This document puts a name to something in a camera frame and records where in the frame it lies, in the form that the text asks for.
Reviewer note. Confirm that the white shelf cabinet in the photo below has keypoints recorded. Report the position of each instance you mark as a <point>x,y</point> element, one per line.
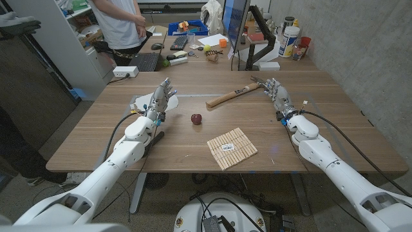
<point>64,48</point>

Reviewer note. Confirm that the white robot torso base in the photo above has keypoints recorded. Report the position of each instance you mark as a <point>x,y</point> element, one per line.
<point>193,212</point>

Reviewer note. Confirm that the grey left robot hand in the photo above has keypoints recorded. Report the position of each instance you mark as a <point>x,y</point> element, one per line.
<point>158,100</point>

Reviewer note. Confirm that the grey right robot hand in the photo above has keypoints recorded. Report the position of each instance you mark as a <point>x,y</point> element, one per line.
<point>280,96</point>

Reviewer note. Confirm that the person in white t-shirt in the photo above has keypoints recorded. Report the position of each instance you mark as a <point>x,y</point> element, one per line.
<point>119,25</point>

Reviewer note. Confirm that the orange cube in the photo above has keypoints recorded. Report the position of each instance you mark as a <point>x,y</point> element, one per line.
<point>223,43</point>

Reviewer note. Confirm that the black hand grip tool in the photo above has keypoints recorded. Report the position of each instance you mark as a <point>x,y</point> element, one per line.
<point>156,139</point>

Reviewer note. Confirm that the black keyboard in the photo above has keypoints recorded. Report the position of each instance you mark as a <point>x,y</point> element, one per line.
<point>179,42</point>

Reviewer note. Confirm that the red apple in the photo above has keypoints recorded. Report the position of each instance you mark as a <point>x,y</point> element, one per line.
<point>196,119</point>

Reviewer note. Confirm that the white power strip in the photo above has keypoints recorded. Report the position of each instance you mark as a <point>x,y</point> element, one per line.
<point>124,71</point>

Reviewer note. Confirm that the white wipes canister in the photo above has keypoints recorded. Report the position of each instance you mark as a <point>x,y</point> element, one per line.
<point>288,42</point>

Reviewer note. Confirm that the white paper sheet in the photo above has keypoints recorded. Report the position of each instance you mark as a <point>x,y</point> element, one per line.
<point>210,40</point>

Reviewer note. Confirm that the blue plastic bin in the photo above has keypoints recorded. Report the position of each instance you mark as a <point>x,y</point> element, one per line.
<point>201,30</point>

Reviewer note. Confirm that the grey gloved person hand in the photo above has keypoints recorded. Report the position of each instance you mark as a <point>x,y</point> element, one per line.
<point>19,23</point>

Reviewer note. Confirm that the white flat box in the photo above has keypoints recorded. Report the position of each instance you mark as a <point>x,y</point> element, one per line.
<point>269,66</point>

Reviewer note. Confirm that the white paper towel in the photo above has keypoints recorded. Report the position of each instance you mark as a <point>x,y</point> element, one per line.
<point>141,101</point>

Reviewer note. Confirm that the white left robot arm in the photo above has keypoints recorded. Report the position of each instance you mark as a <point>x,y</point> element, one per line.
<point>106,167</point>

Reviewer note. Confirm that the green ball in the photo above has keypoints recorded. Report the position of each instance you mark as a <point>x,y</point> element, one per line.
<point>165,63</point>

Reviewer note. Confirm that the black laptop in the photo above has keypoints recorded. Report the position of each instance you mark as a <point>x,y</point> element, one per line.
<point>146,61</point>

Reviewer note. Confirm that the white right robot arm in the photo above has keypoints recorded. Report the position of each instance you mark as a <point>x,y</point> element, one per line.
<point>341,174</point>

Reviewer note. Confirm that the clear plastic cup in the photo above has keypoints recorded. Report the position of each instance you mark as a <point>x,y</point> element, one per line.
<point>191,38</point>

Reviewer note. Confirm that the yellow tennis ball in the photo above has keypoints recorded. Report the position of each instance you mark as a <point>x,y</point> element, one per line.
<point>207,48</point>

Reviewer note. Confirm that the black lidded bottle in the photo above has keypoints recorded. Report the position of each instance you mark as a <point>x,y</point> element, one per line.
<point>288,21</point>

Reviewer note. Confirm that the wooden slat trivet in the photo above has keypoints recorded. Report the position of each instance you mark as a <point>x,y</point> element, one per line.
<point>231,148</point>

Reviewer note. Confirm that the black computer monitor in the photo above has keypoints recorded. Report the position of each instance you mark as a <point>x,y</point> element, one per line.
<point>235,19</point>

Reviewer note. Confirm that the white bag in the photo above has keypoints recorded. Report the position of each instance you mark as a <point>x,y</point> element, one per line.
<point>214,14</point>

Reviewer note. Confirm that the red cup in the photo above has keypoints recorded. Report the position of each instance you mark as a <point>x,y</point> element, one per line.
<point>305,42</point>

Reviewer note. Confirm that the black computer mouse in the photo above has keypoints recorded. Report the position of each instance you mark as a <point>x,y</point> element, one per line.
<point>157,46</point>

